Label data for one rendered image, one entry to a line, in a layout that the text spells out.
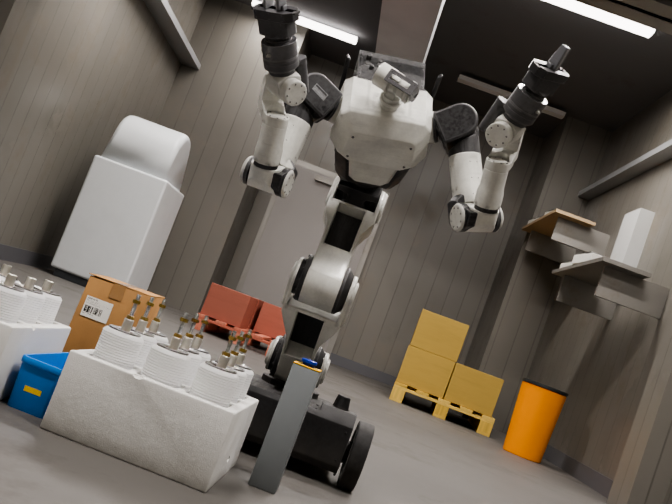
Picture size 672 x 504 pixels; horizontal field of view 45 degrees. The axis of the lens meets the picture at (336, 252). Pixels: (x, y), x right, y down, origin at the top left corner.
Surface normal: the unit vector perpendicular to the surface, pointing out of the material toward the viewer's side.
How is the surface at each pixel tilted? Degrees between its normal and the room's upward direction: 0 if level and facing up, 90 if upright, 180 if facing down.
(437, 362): 90
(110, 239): 90
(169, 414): 90
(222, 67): 90
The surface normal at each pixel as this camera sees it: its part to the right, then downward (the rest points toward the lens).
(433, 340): -0.08, -0.12
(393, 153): -0.10, 0.80
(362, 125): 0.06, 0.16
